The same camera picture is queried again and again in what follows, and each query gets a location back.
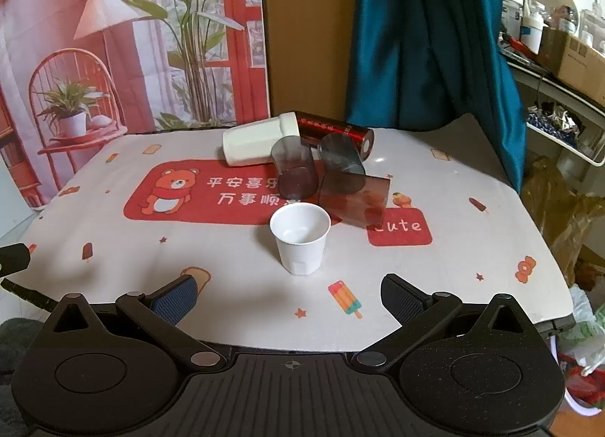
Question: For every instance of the brown wooden board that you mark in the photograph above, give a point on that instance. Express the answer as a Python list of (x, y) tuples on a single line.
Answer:
[(307, 30)]

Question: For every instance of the white plastic bottle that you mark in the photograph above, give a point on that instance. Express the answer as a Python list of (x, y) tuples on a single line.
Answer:
[(531, 32)]

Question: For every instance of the white paper cup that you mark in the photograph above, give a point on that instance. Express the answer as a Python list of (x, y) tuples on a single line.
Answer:
[(298, 255)]

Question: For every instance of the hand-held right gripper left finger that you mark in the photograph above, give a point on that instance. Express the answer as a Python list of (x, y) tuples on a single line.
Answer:
[(174, 301)]

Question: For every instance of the grey transparent plastic cup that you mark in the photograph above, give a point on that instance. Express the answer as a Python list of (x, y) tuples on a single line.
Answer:
[(295, 177), (341, 158)]

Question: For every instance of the cream white plastic cup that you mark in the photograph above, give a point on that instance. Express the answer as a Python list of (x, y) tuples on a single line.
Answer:
[(250, 141)]

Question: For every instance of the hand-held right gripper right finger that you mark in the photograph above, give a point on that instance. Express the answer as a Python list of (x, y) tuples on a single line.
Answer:
[(402, 300)]

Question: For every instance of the green and white plastic bag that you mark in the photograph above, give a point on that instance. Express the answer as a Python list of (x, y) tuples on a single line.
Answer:
[(588, 328)]

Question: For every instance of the brown transparent plastic cup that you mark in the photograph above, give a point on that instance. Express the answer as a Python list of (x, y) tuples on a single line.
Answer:
[(364, 203)]

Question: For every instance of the dark red metallic tumbler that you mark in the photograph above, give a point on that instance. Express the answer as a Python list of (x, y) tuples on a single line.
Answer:
[(331, 129)]

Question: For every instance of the yellow-brown plastic bag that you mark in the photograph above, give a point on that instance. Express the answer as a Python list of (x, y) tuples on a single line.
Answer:
[(557, 210)]

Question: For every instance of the teal curtain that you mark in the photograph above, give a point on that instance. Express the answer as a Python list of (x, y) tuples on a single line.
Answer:
[(425, 39)]

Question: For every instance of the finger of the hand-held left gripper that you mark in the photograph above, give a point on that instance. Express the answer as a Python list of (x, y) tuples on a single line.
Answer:
[(13, 259)]

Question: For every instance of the cardboard box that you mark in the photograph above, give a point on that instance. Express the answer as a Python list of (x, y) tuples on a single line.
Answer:
[(574, 56)]

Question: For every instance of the printed wall cloth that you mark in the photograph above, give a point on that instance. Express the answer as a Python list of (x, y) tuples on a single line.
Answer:
[(94, 39)]

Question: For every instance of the white shelf rack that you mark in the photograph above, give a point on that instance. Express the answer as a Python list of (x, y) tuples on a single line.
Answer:
[(562, 101)]

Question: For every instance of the printed bear table mat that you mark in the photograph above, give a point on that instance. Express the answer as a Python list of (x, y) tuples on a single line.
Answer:
[(118, 248)]

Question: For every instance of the dark grey cloth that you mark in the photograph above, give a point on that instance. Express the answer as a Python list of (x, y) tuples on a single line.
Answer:
[(23, 342)]

